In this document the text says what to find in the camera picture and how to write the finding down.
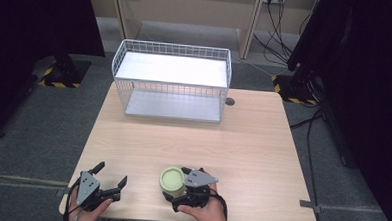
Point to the person's left hand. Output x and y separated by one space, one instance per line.
88 215

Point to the black curtain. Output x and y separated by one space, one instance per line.
27 33
368 98

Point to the light wooden background desk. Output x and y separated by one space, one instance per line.
251 29

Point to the yellow black striped stand base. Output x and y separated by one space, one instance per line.
63 74
293 91

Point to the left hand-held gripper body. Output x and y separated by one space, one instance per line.
88 186

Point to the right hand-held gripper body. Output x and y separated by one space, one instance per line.
198 186

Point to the person's right hand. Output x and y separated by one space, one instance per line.
209 215

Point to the gray tape piece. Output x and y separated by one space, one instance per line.
309 205
62 192

